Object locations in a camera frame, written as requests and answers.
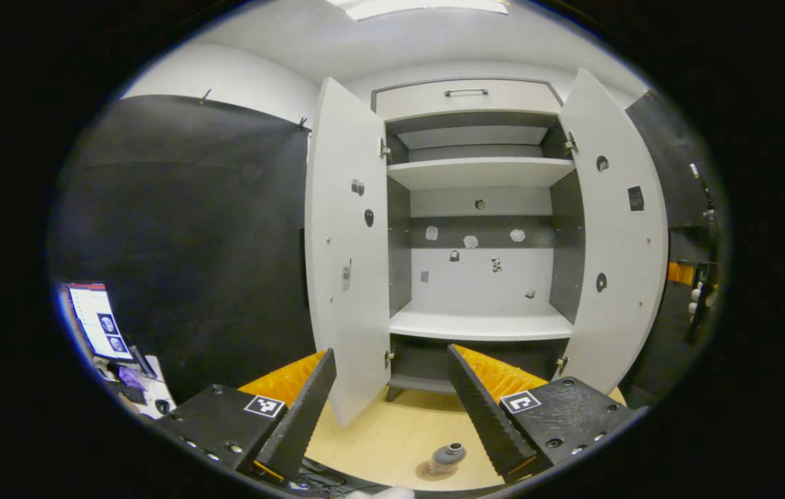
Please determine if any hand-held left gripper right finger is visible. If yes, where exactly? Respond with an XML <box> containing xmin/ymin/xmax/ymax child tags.
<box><xmin>447</xmin><ymin>343</ymin><xmax>637</xmax><ymax>485</ymax></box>

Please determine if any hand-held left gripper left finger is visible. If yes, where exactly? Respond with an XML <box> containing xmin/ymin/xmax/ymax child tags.
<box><xmin>154</xmin><ymin>348</ymin><xmax>338</xmax><ymax>482</ymax></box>

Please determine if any silver bottle with pink label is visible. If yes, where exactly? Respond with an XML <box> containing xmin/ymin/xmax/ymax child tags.
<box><xmin>427</xmin><ymin>442</ymin><xmax>467</xmax><ymax>478</ymax></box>

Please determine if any white cabinet door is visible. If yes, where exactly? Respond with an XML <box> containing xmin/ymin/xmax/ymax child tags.
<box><xmin>551</xmin><ymin>67</ymin><xmax>669</xmax><ymax>396</ymax></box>
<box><xmin>304</xmin><ymin>76</ymin><xmax>393</xmax><ymax>427</ymax></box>

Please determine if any round brown coaster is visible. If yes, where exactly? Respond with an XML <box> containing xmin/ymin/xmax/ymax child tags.
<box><xmin>415</xmin><ymin>460</ymin><xmax>466</xmax><ymax>482</ymax></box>

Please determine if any white cabinet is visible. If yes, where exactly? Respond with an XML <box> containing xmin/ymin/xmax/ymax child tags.
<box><xmin>370</xmin><ymin>78</ymin><xmax>586</xmax><ymax>403</ymax></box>

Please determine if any black backdrop cloth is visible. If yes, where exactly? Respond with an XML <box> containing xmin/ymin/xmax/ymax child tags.
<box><xmin>48</xmin><ymin>94</ymin><xmax>318</xmax><ymax>406</ymax></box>
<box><xmin>623</xmin><ymin>90</ymin><xmax>733</xmax><ymax>410</ymax></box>

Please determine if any computer monitor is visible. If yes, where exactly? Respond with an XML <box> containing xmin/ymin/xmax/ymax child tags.
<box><xmin>60</xmin><ymin>280</ymin><xmax>135</xmax><ymax>362</ymax></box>

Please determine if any ceiling light panel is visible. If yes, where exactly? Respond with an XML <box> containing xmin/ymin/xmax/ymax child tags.
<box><xmin>327</xmin><ymin>0</ymin><xmax>510</xmax><ymax>21</ymax></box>

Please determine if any black cable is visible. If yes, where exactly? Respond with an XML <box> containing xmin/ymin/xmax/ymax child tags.
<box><xmin>300</xmin><ymin>456</ymin><xmax>365</xmax><ymax>494</ymax></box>

